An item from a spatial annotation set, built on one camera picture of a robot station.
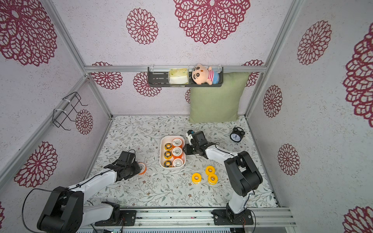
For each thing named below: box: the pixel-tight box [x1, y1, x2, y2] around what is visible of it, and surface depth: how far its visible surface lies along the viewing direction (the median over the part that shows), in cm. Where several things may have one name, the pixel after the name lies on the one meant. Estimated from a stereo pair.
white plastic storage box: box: [159, 135, 187, 169], surface depth 97 cm
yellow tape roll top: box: [205, 165, 216, 176], surface depth 91 cm
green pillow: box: [189, 72, 251, 124], surface depth 102 cm
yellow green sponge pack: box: [168, 68, 190, 85], surface depth 92 cm
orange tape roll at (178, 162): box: [172, 157, 184, 168], surface depth 94 cm
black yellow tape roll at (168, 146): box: [164, 142, 173, 151], surface depth 102 cm
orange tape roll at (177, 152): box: [171, 146, 185, 159], surface depth 96 cm
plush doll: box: [191, 63, 221, 86], surface depth 88 cm
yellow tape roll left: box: [191, 172, 202, 185], surface depth 87 cm
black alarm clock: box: [229, 126, 246, 143], surface depth 102 cm
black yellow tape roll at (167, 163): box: [163, 159, 173, 168], surface depth 94 cm
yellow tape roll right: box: [207, 173, 219, 185], surface depth 87 cm
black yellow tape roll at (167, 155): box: [164, 150, 173, 160], surface depth 98 cm
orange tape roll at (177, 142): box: [171, 137, 184, 148], surface depth 100 cm
